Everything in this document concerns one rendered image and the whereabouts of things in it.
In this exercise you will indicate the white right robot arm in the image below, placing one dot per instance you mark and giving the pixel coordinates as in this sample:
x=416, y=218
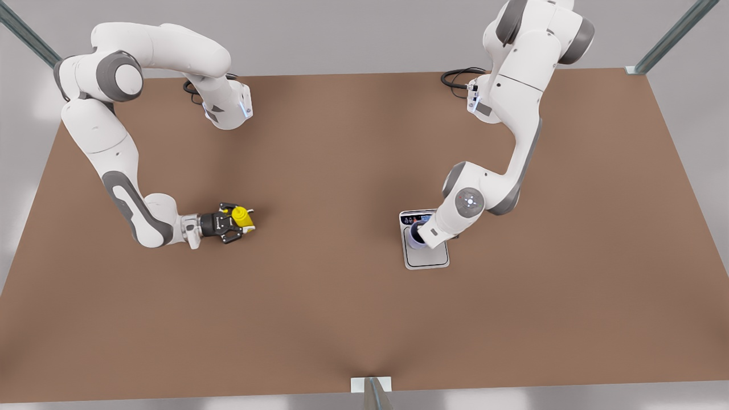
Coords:
x=108, y=142

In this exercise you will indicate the blue-white cup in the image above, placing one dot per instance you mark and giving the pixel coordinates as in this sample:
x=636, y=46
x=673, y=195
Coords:
x=413, y=241

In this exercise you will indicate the silver frame post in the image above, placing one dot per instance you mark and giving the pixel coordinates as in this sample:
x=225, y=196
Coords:
x=672, y=35
x=27, y=33
x=373, y=393

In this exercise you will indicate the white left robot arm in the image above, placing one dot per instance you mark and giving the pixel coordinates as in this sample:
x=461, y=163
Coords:
x=515, y=85

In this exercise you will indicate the grey kitchen scale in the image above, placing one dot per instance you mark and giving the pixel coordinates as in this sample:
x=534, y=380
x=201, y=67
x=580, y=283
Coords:
x=426, y=257

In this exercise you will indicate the yellow sauce bottle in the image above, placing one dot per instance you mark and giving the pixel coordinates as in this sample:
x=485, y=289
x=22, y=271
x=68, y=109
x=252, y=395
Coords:
x=243, y=217

